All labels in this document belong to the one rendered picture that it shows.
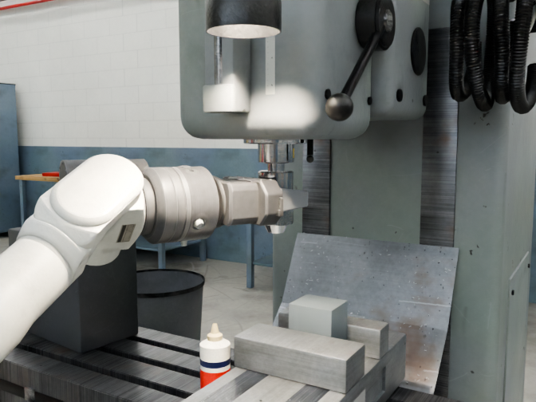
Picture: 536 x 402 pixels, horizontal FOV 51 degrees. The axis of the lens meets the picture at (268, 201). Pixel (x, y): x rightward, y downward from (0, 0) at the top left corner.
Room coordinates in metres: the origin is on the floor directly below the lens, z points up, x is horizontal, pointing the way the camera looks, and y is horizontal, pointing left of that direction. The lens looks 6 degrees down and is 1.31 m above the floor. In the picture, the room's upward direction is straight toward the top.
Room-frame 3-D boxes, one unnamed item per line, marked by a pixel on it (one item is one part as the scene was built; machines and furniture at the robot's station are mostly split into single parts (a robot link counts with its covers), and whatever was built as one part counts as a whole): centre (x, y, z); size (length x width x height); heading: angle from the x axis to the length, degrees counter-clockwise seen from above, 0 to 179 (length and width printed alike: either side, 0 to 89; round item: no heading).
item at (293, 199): (0.71, -0.03, 1.23); 0.06 x 0.02 x 0.03; 124
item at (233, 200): (0.69, 0.07, 1.23); 0.13 x 0.12 x 0.10; 34
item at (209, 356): (0.72, 0.07, 1.01); 0.04 x 0.04 x 0.11
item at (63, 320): (1.00, 0.36, 1.06); 0.22 x 0.12 x 0.20; 52
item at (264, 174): (0.74, -0.01, 1.26); 0.05 x 0.05 x 0.01
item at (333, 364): (0.66, -0.04, 1.05); 0.15 x 0.06 x 0.04; 60
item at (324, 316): (0.71, -0.07, 1.07); 0.06 x 0.05 x 0.06; 60
